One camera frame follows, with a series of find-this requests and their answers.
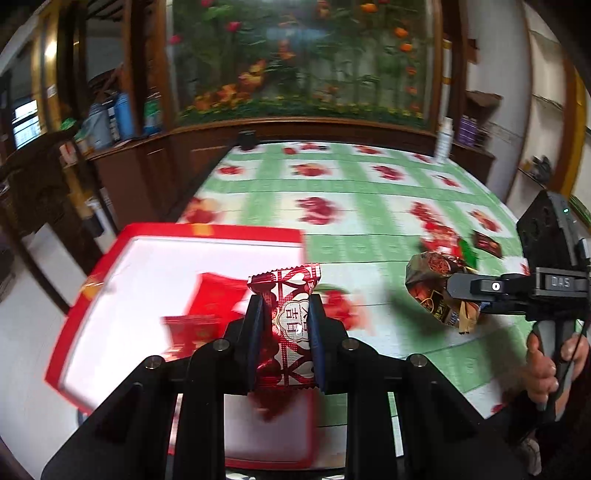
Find green snack packet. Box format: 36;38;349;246
459;237;478;268

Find red white-flower snack packet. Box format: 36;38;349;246
418;222;462;252

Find large red snack packet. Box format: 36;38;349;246
191;272;252;319

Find reddish brown snack packet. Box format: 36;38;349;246
405;251;483;333

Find red box with white inside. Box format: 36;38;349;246
45;223;324;472

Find dark tool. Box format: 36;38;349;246
531;156;553;184

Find green bottle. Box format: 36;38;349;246
143;92;162;137

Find blue bottle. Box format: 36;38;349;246
115;91;134;139

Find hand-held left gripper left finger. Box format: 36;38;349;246
41;293;266;480

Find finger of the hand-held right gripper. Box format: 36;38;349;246
445;272;533;315

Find red white lattice snack packet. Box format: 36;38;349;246
246;262;322;393

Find person's right hand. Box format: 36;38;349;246
524;330;591;409

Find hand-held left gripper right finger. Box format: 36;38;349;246
307;293;523;480

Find artificial flower glass display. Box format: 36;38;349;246
166;0;439;130

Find green fruit-print tablecloth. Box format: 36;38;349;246
180;141;541;416

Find dark brown snack packet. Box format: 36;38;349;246
473;231;504;258

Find grey-blue bag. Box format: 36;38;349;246
85;102;114;151

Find white spray bottle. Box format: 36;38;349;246
434;117;454;163

